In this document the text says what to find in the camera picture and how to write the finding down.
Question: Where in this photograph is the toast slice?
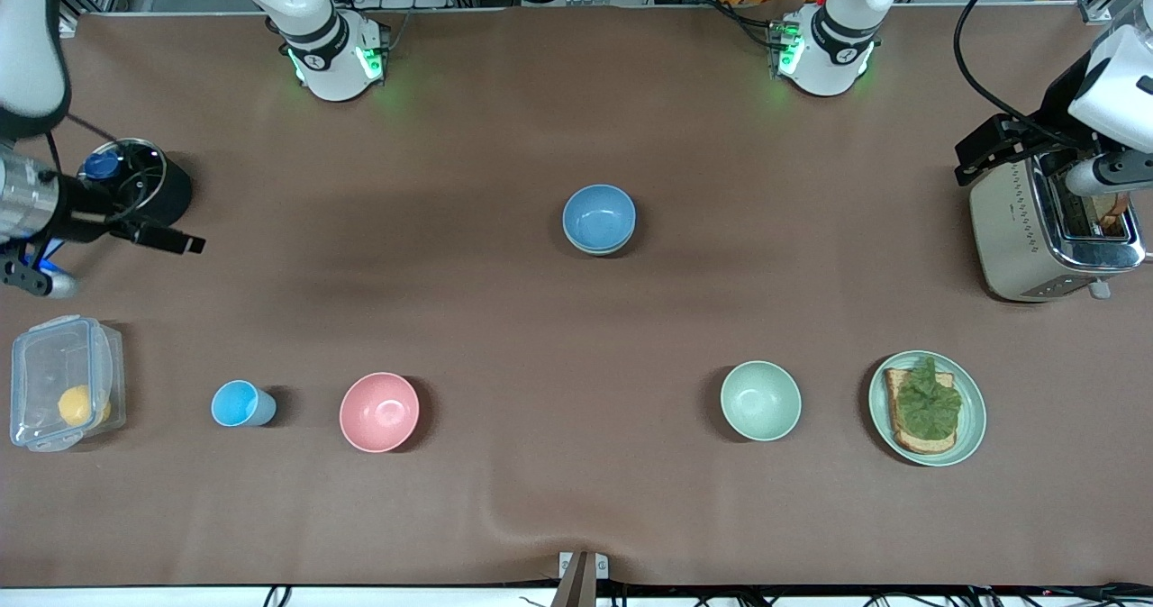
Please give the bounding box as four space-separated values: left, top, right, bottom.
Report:
884 367 958 455

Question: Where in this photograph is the brown table cloth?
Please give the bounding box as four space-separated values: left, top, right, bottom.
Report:
0 5 1153 588

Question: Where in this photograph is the black pot with blue handle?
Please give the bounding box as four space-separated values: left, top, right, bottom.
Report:
54 139 194 234

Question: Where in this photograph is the green lettuce leaf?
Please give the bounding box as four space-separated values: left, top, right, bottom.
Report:
897 357 963 440

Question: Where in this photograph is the light green plate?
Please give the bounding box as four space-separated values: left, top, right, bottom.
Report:
868 350 987 467

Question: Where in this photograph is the yellow lemon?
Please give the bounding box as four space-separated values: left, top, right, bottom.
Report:
58 385 112 428

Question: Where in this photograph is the glass lid with blue knob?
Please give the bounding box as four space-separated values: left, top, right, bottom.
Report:
74 139 168 221

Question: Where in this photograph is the blue bowl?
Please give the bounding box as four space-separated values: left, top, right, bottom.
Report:
562 184 637 255

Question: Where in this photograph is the blue plastic cup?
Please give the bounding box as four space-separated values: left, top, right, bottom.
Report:
211 380 277 429

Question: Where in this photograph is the beige and chrome toaster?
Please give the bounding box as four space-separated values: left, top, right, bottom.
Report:
969 135 1148 303

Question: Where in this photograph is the pink bowl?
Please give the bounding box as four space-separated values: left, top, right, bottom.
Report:
339 372 421 454

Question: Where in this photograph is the metal table bracket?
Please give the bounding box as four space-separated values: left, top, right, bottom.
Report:
558 551 609 607

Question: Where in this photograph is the clear plastic lidded container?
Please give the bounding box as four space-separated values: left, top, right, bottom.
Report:
9 315 127 453

